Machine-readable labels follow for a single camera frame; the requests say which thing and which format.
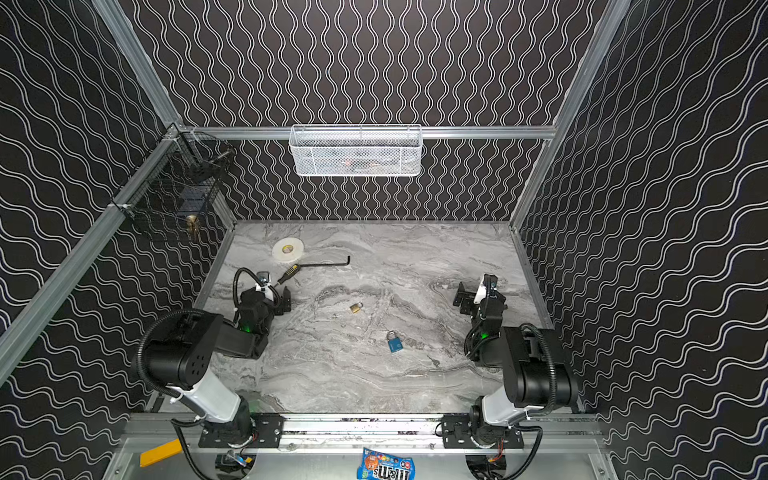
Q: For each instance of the yellow block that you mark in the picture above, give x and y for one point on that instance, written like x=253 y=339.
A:
x=160 y=453

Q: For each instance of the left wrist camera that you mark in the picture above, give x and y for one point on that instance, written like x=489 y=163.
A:
x=263 y=280

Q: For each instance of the black wire basket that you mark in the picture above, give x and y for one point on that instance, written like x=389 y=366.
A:
x=186 y=181

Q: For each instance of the brass item in basket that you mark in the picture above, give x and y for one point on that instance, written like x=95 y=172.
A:
x=192 y=226

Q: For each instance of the blue padlock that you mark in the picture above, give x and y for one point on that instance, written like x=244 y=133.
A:
x=394 y=342

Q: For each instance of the M&M's candy bag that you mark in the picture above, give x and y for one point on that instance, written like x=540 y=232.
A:
x=376 y=465

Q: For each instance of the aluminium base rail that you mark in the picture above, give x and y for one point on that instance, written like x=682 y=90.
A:
x=407 y=433

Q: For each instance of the white tape roll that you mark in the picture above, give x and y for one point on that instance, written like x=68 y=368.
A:
x=288 y=250

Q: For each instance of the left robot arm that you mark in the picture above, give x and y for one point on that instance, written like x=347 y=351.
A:
x=175 y=352

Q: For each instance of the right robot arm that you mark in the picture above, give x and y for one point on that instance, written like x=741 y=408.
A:
x=536 y=377

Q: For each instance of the yellow black screwdriver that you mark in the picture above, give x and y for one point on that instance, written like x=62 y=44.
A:
x=289 y=274

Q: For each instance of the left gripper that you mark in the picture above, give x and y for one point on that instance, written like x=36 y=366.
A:
x=279 y=301

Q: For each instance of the white wire mesh basket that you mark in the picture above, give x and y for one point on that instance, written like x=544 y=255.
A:
x=356 y=150

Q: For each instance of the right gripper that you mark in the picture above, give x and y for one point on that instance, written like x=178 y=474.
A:
x=472 y=297

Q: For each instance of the black hex key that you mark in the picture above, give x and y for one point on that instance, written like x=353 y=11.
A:
x=345 y=262

